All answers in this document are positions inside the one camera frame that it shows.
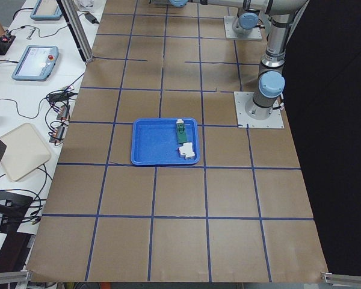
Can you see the green terminal block module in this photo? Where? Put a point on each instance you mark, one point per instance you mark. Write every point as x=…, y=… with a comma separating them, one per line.
x=181, y=131

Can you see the white circuit breaker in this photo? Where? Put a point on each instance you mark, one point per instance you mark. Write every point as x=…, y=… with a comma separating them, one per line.
x=186, y=150

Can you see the blue plastic tray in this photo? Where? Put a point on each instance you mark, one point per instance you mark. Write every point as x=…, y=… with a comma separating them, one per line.
x=154, y=142

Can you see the black power adapter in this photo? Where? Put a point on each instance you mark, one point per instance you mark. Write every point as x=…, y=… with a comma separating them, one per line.
x=91, y=18

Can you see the beige plastic tray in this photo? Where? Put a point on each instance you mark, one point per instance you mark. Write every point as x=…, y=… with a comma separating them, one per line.
x=25, y=151

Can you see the near teach pendant tablet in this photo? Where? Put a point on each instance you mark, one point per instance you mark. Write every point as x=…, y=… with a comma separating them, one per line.
x=36, y=63

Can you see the teach pendant tablet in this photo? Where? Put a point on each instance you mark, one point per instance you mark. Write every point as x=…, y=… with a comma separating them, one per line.
x=36, y=63
x=46, y=10

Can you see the far teach pendant tablet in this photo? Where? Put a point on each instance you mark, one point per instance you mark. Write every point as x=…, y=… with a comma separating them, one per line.
x=46, y=10

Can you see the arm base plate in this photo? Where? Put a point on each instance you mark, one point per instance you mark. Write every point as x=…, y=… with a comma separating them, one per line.
x=235, y=32
x=250, y=116

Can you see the aluminium frame post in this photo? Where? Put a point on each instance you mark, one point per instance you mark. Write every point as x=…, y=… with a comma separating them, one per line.
x=71, y=17

